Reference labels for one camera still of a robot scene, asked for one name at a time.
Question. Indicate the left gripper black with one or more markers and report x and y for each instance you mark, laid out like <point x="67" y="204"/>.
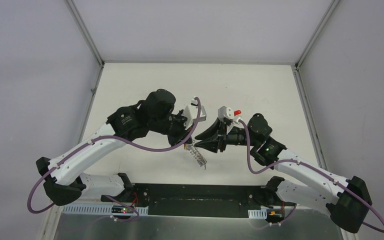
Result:
<point x="180" y="131"/>

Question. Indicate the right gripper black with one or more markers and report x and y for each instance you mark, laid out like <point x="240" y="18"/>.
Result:
<point x="218" y="143"/>

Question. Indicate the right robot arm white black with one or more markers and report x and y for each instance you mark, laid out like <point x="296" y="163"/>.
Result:
<point x="345" y="200"/>

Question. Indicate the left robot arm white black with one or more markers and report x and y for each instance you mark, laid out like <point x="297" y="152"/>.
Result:
<point x="64" y="178"/>

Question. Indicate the right electronics board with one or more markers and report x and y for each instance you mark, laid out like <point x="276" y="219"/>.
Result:
<point x="275" y="214"/>

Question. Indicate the electronics board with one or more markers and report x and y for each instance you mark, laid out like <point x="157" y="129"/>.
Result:
<point x="118" y="209"/>
<point x="275" y="214"/>

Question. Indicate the left electronics board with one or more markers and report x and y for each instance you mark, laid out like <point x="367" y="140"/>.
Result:
<point x="118" y="209"/>

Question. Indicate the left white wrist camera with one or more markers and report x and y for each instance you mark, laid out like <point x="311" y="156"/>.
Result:
<point x="192" y="113"/>

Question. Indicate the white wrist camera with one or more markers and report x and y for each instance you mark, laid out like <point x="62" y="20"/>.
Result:
<point x="192" y="113"/>
<point x="225" y="114"/>

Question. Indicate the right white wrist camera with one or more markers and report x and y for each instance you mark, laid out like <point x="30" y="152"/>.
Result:
<point x="225" y="114"/>

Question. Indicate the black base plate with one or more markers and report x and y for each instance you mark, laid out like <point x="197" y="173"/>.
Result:
<point x="186" y="200"/>

